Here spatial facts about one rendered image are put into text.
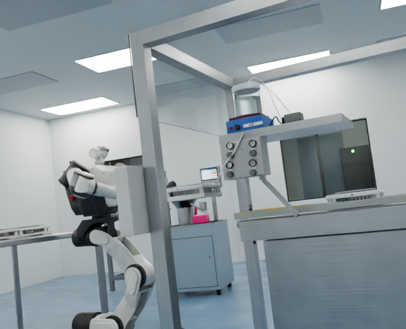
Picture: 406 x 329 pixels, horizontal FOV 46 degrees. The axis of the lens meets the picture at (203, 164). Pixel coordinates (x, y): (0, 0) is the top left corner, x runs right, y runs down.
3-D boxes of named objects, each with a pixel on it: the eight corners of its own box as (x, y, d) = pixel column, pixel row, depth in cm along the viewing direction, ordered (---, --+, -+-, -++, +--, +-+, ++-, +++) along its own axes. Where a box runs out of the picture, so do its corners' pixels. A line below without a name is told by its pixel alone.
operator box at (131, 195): (120, 237, 176) (113, 168, 178) (145, 232, 191) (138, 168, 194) (134, 235, 173) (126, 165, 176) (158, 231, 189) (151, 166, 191)
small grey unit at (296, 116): (281, 126, 239) (279, 115, 239) (285, 128, 245) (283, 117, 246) (301, 123, 234) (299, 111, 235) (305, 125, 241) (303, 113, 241)
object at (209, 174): (204, 222, 541) (198, 168, 547) (207, 221, 551) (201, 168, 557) (224, 220, 534) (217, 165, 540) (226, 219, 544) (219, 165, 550)
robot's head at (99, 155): (89, 162, 293) (88, 148, 293) (99, 163, 302) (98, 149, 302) (98, 161, 290) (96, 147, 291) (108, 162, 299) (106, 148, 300)
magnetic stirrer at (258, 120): (226, 135, 245) (224, 118, 246) (241, 138, 264) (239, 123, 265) (262, 128, 237) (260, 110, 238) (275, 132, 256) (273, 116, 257)
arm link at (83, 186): (117, 186, 255) (83, 177, 244) (110, 203, 256) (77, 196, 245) (109, 181, 264) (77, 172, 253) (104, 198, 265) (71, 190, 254)
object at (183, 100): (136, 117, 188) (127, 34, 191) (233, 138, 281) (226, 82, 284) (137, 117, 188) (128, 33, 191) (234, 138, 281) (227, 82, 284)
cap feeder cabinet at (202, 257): (166, 299, 510) (158, 228, 517) (184, 288, 564) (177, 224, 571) (222, 295, 492) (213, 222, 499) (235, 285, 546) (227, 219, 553)
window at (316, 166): (287, 203, 758) (277, 131, 768) (287, 202, 759) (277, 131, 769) (378, 192, 717) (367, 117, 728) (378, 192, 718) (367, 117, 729)
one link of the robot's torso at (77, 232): (70, 248, 296) (68, 220, 297) (84, 246, 307) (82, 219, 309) (107, 245, 284) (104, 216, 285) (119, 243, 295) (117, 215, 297)
